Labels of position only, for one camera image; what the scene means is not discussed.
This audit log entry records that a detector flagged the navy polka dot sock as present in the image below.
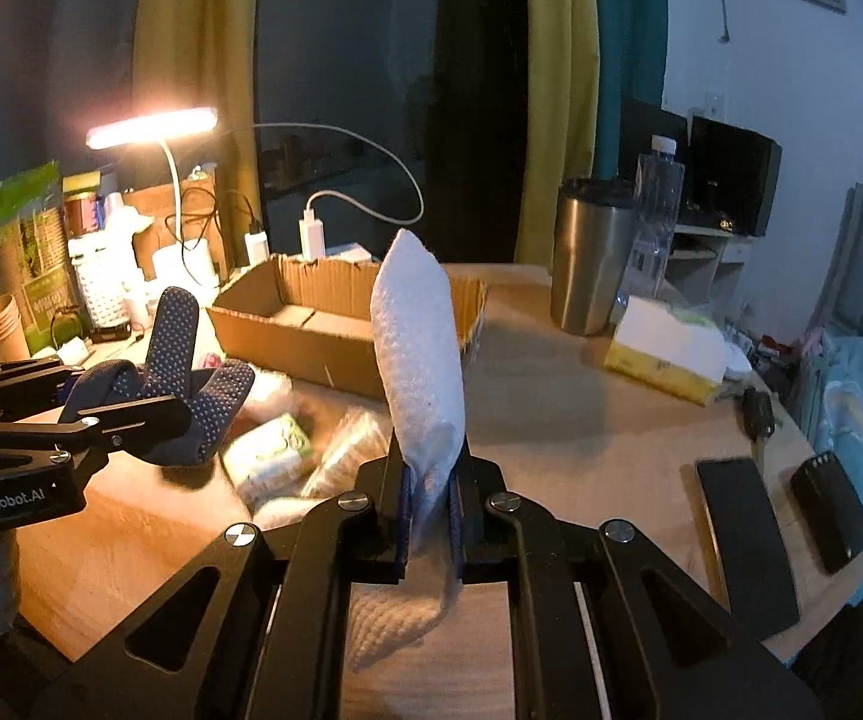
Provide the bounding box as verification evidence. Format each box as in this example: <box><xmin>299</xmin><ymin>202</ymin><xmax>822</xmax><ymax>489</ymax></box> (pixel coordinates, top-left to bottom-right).
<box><xmin>59</xmin><ymin>286</ymin><xmax>255</xmax><ymax>466</ymax></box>

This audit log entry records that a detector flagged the small tissue packet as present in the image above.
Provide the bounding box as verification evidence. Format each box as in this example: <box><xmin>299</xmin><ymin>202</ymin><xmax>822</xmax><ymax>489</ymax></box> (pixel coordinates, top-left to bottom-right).
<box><xmin>221</xmin><ymin>415</ymin><xmax>315</xmax><ymax>509</ymax></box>

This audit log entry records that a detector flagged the clear plastic packet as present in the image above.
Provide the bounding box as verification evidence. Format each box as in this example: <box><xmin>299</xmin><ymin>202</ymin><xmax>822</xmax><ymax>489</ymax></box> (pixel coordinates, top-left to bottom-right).
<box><xmin>301</xmin><ymin>406</ymin><xmax>392</xmax><ymax>499</ymax></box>

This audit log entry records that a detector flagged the white textured cloth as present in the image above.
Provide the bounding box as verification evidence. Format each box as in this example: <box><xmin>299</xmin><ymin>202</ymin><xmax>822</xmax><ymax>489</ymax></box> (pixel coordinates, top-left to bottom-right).
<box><xmin>345</xmin><ymin>229</ymin><xmax>465</xmax><ymax>671</ymax></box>

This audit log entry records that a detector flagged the stack of paper cups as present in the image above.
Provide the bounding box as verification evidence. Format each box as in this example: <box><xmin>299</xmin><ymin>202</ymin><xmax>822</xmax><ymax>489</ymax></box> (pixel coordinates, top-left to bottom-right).
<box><xmin>0</xmin><ymin>293</ymin><xmax>29</xmax><ymax>362</ymax></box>

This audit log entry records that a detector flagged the black smartphone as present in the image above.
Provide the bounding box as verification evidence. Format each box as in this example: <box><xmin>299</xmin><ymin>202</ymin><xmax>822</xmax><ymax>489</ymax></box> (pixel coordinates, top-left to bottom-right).
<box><xmin>694</xmin><ymin>458</ymin><xmax>801</xmax><ymax>640</ymax></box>

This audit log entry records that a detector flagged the green snack bag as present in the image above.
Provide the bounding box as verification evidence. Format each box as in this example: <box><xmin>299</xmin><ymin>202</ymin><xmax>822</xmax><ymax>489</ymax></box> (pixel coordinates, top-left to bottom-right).
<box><xmin>0</xmin><ymin>161</ymin><xmax>83</xmax><ymax>353</ymax></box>

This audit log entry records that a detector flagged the white perforated basket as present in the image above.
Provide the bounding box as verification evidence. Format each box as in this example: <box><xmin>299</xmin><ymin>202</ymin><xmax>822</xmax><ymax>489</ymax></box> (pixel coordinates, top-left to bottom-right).
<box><xmin>68</xmin><ymin>231</ymin><xmax>134</xmax><ymax>328</ymax></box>

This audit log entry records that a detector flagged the white desk lamp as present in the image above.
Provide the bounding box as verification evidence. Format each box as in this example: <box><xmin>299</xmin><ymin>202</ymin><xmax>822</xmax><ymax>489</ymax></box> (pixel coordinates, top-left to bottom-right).
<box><xmin>83</xmin><ymin>106</ymin><xmax>222</xmax><ymax>295</ymax></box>

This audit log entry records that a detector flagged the red can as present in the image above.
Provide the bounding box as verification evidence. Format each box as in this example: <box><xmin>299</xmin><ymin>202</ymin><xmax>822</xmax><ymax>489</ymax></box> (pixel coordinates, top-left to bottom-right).
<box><xmin>64</xmin><ymin>192</ymin><xmax>101</xmax><ymax>239</ymax></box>

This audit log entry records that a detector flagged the black wallet case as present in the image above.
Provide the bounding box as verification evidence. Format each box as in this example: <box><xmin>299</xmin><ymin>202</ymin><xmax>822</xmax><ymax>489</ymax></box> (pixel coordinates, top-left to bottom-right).
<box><xmin>790</xmin><ymin>452</ymin><xmax>863</xmax><ymax>574</ymax></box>

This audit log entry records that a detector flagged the brown cardboard tray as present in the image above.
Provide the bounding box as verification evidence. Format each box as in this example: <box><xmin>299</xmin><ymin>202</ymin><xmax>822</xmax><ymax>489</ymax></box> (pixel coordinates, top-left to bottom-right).
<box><xmin>208</xmin><ymin>255</ymin><xmax>486</xmax><ymax>400</ymax></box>

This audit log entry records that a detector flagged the brown cardboard box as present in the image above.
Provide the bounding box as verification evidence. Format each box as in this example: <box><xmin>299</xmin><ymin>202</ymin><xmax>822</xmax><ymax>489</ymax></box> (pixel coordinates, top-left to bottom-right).
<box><xmin>124</xmin><ymin>176</ymin><xmax>228</xmax><ymax>280</ymax></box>

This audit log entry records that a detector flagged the black car key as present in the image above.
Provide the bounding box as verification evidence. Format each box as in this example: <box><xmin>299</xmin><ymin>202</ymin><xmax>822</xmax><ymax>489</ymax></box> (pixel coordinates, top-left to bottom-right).
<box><xmin>740</xmin><ymin>387</ymin><xmax>776</xmax><ymax>442</ymax></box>

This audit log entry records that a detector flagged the white power strip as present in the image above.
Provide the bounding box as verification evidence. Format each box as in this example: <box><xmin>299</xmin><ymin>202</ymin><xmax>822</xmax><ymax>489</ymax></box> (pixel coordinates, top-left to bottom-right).
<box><xmin>326</xmin><ymin>242</ymin><xmax>376</xmax><ymax>263</ymax></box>

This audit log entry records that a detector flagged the yellow tissue pack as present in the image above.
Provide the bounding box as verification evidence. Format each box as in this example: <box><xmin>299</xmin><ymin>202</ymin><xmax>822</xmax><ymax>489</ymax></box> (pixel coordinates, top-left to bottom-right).
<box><xmin>603</xmin><ymin>296</ymin><xmax>727</xmax><ymax>406</ymax></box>

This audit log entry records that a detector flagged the steel travel mug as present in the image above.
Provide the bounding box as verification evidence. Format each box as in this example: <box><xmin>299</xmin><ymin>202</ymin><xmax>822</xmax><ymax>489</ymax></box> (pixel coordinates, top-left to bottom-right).
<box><xmin>550</xmin><ymin>177</ymin><xmax>638</xmax><ymax>337</ymax></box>

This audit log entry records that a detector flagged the clear plastic water bottle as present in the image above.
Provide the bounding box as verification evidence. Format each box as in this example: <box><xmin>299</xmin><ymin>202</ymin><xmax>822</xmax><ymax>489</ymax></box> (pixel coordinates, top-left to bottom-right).
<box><xmin>620</xmin><ymin>135</ymin><xmax>685</xmax><ymax>299</ymax></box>

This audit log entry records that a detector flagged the black monitor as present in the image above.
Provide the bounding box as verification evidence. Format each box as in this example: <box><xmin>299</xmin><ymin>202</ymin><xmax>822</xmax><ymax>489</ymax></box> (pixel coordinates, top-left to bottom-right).
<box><xmin>682</xmin><ymin>115</ymin><xmax>783</xmax><ymax>238</ymax></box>

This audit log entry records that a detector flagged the yellow curtain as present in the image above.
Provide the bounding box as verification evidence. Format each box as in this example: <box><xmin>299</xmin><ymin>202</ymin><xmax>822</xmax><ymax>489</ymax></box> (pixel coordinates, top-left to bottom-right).
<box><xmin>516</xmin><ymin>0</ymin><xmax>600</xmax><ymax>266</ymax></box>

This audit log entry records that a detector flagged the white charger with black cable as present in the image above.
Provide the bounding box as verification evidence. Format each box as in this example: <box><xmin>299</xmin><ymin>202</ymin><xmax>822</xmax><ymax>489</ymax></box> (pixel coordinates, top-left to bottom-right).
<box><xmin>167</xmin><ymin>185</ymin><xmax>272</xmax><ymax>269</ymax></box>

